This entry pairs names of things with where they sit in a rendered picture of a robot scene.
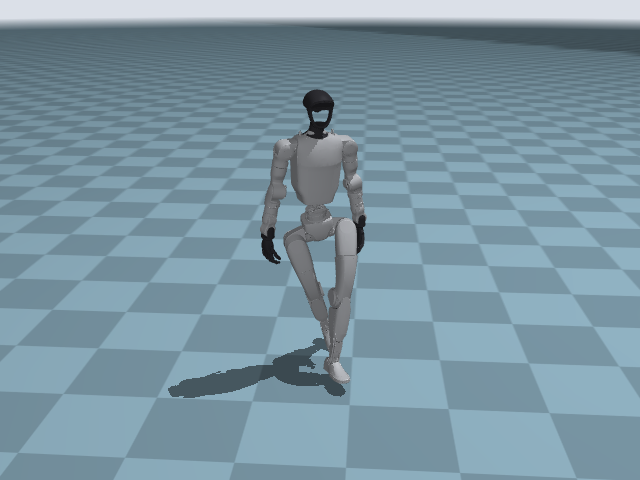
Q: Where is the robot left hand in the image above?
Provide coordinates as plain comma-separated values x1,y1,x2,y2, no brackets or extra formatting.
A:
353,215,366,254

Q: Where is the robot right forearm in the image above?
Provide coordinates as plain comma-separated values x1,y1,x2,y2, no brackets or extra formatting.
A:
260,184,280,236

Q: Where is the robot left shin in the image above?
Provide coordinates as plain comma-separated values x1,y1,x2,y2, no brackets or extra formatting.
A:
328,298,351,364

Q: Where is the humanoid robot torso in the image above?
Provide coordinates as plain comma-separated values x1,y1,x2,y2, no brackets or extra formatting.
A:
290,129,343,242

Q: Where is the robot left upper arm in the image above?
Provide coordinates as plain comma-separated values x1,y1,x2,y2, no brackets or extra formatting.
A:
339,135,362,192

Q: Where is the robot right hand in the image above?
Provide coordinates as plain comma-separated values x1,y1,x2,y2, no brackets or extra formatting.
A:
261,227,281,264

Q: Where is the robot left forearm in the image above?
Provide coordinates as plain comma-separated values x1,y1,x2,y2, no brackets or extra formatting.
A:
347,175,367,224

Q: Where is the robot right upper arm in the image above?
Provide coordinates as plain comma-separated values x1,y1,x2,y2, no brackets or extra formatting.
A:
270,138,297,200

